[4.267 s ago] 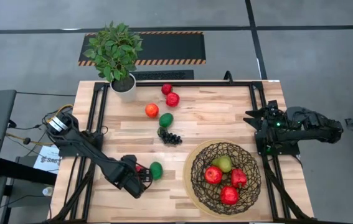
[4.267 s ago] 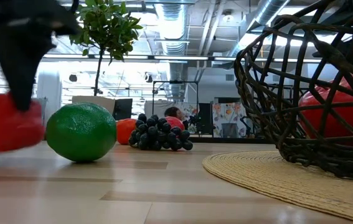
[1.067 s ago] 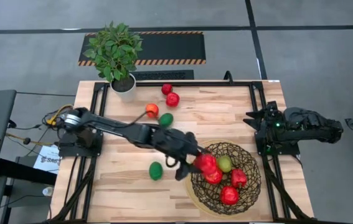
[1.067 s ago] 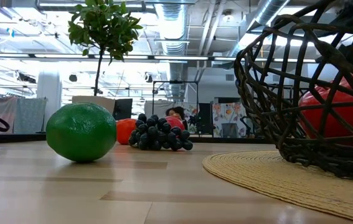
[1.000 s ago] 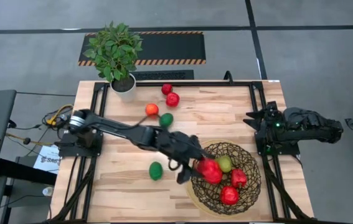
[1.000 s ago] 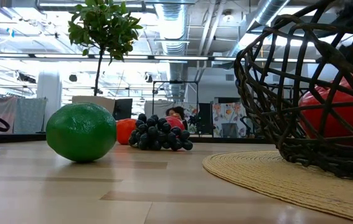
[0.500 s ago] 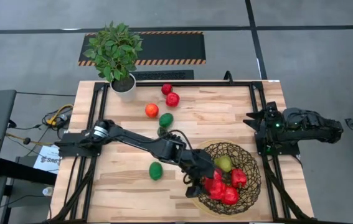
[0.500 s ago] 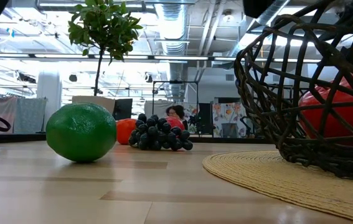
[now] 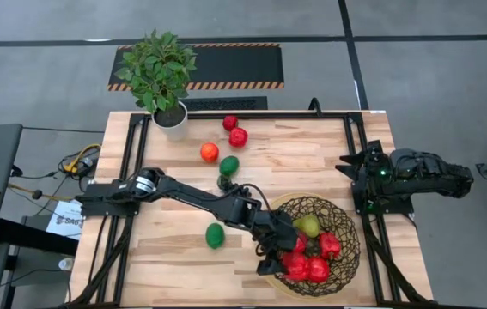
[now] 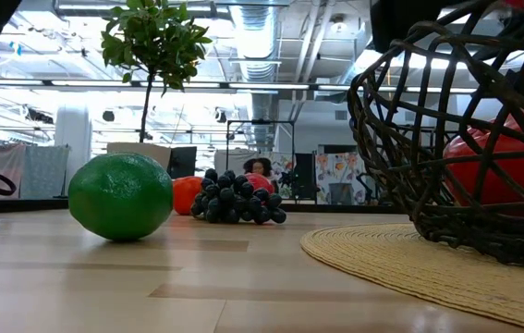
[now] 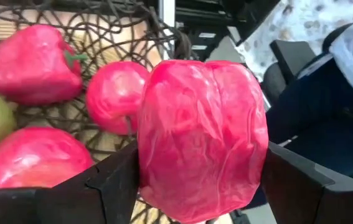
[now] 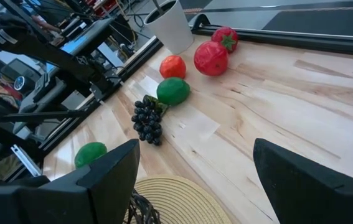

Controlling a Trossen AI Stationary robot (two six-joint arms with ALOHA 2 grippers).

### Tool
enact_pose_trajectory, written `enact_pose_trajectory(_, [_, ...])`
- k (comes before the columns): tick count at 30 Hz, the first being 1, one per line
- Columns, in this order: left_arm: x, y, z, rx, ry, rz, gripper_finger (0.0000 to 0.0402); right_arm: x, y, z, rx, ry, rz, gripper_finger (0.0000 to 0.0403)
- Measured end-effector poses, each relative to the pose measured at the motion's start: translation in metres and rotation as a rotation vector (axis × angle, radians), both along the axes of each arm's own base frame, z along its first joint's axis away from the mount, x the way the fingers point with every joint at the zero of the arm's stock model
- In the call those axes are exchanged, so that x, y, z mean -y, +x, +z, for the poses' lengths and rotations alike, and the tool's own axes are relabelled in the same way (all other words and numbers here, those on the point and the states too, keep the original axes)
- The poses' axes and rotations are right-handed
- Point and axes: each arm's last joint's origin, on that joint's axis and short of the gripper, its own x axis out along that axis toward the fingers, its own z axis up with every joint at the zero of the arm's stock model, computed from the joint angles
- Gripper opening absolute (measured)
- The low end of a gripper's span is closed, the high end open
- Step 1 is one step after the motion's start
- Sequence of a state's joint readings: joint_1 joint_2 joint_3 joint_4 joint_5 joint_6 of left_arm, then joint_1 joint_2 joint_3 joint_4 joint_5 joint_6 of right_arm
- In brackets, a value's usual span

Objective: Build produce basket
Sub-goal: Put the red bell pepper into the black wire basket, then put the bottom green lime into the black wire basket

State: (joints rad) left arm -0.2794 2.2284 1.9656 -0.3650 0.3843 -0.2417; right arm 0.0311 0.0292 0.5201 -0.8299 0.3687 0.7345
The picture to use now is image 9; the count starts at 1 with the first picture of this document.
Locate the round straw placemat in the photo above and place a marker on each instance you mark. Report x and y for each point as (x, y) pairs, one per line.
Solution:
(274, 286)

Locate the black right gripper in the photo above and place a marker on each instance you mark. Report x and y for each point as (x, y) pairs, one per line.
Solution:
(374, 169)

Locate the green plant in white pot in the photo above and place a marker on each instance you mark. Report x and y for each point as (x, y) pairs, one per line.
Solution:
(159, 73)

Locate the black aluminium table frame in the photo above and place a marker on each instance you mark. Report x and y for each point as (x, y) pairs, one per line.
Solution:
(269, 116)

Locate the small black floor grille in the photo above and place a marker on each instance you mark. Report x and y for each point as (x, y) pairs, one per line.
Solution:
(226, 103)

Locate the large red tomato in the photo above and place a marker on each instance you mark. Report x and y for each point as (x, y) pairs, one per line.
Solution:
(238, 137)

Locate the green lime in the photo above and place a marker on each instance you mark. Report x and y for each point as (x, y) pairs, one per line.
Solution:
(229, 166)
(215, 235)

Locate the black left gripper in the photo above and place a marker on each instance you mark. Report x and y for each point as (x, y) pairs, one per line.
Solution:
(275, 234)

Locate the dark brown wicker basket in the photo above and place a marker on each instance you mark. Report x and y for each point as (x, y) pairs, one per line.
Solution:
(346, 223)

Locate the green pear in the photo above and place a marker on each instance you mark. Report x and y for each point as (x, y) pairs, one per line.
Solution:
(310, 225)

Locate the red apple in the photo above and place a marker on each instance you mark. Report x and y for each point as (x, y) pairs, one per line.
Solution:
(301, 244)

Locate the black grape bunch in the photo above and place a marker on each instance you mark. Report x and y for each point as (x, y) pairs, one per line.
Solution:
(224, 182)

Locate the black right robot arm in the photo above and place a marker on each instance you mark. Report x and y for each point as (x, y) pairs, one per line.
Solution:
(432, 173)

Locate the white printed paper sheet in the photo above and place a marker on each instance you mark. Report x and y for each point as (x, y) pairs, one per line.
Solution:
(65, 221)

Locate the orange fruit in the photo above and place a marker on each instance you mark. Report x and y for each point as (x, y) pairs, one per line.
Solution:
(209, 152)

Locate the red bell pepper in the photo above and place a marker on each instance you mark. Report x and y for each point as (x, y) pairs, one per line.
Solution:
(330, 245)
(295, 266)
(318, 270)

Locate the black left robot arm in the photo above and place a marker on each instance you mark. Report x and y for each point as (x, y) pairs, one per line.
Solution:
(191, 197)

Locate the black hazard-striped floor mat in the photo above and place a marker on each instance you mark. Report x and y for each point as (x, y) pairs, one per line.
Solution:
(234, 64)

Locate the clear plastic bottle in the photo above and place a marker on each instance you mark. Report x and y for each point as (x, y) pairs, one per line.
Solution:
(66, 263)

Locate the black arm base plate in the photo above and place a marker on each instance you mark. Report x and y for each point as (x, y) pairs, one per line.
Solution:
(110, 209)
(382, 207)

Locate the small red tomato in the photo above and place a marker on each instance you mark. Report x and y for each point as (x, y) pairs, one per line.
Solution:
(230, 123)

